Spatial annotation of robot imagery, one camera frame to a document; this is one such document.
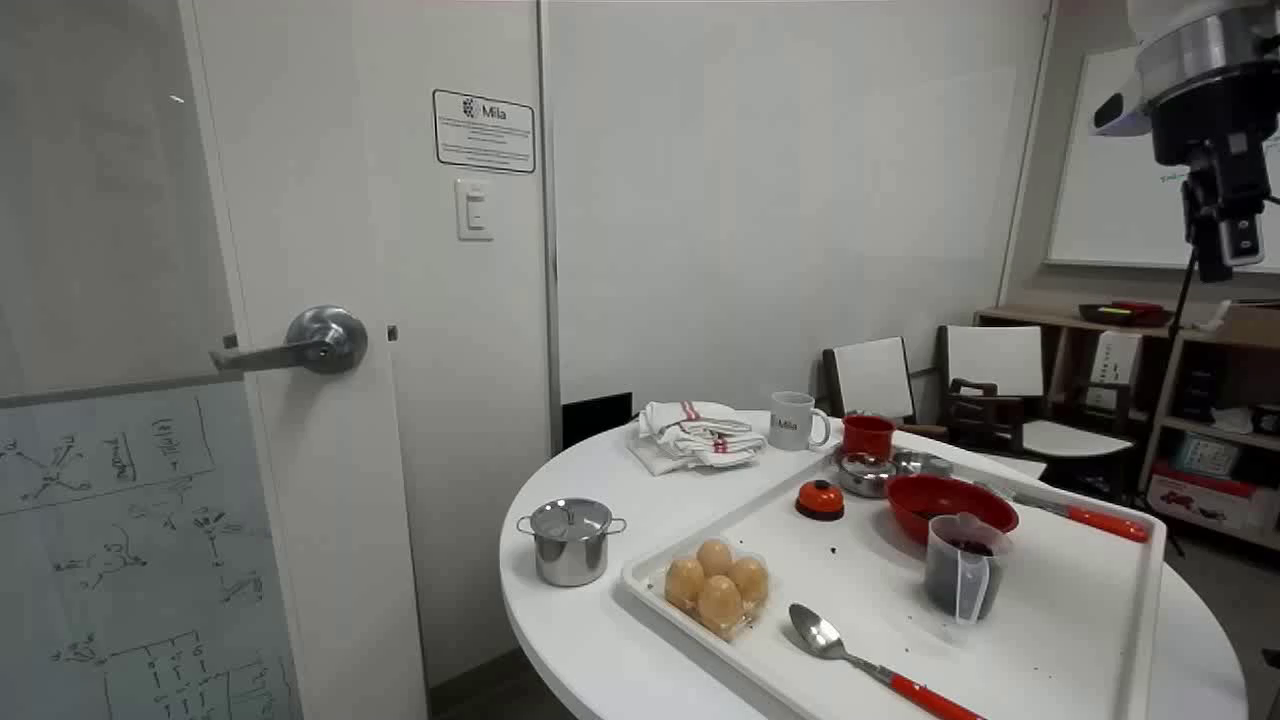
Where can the white box with red print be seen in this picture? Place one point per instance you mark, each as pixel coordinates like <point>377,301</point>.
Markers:
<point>1212,498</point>

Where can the wooden shelf unit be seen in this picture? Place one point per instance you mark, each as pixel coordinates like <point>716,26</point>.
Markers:
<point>1200,384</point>

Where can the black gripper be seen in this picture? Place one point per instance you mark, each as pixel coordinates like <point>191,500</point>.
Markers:
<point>1220,122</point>

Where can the large wall whiteboard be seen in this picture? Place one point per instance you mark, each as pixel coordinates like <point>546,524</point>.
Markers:
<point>1122,175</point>

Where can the white cloth with red stripes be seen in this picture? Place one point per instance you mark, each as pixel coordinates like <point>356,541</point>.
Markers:
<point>692,432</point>

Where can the small steel pot with lid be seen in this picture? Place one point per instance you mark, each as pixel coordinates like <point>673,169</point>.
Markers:
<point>570,547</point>

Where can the glass panel door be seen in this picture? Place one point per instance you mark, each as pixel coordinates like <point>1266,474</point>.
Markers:
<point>305,202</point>

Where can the white mug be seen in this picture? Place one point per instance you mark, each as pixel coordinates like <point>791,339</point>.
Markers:
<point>794,423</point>

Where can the white plastic tray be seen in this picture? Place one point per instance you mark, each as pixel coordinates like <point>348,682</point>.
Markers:
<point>1043,627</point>

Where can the plain steel bowl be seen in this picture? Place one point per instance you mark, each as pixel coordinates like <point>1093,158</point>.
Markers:
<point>922,464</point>

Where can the white printed wall sign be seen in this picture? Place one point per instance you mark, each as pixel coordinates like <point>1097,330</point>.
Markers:
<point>483,128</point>

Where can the white light switch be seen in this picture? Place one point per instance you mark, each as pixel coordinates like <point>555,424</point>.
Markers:
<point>473,209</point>

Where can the red mug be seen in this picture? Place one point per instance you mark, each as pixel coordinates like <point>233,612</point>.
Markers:
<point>870,436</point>

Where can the tan egg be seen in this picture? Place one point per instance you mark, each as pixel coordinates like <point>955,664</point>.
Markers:
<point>713,553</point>
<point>750,578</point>
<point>684,581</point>
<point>723,607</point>

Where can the red bowl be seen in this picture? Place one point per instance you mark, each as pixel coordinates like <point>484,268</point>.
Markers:
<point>949,505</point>

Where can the red and black case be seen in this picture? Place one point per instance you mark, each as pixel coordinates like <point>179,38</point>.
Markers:
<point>1122,315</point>

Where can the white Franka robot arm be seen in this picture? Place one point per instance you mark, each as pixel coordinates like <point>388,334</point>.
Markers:
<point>1200,35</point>

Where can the thin black stand pole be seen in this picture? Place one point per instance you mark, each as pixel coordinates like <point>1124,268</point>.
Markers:
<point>1161,384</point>

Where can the small metal cup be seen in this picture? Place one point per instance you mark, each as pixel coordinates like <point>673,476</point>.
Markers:
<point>862,474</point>

